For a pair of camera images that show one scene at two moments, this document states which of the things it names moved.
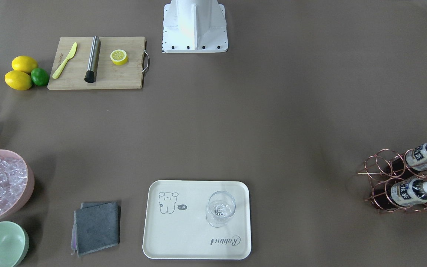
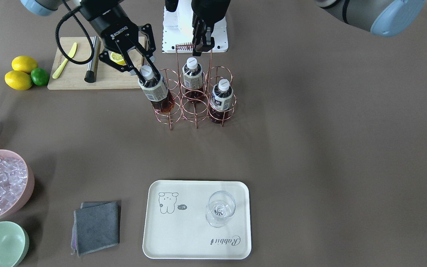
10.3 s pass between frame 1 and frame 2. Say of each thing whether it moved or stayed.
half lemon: stayed
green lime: stayed
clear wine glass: stayed
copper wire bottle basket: moved
